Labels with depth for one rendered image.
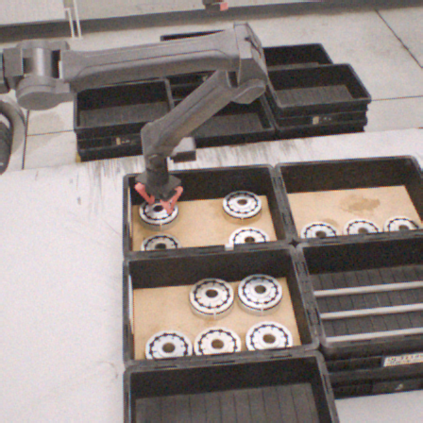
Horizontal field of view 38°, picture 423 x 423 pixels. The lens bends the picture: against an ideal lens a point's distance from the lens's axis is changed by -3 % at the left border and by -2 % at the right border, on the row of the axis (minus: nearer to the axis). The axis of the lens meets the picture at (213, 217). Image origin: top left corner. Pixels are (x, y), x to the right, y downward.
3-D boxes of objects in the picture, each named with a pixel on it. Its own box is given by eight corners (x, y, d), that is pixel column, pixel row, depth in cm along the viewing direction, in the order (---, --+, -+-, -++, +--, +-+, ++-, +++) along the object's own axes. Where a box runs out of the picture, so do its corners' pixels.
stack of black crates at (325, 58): (253, 140, 308) (255, 79, 285) (241, 106, 329) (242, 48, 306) (331, 131, 313) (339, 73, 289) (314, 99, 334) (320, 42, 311)
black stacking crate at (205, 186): (127, 289, 154) (123, 257, 146) (127, 207, 175) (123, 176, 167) (289, 276, 157) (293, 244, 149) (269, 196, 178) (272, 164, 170)
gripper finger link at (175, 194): (163, 198, 169) (161, 171, 163) (185, 209, 166) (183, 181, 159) (147, 212, 165) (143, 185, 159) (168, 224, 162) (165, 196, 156)
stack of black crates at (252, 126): (181, 203, 275) (177, 140, 252) (173, 160, 297) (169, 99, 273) (271, 193, 280) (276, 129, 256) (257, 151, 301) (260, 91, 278)
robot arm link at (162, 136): (239, 32, 115) (248, 84, 112) (263, 38, 118) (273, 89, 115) (135, 126, 149) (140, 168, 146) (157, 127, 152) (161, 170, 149)
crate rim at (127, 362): (124, 373, 125) (122, 366, 124) (123, 263, 147) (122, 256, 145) (320, 355, 128) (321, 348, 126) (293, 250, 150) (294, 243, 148)
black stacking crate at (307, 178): (291, 276, 157) (295, 244, 149) (271, 196, 178) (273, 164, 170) (441, 262, 159) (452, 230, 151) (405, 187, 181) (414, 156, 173)
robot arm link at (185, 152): (143, 122, 146) (148, 157, 144) (193, 116, 147) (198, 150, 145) (145, 142, 158) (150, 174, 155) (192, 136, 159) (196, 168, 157)
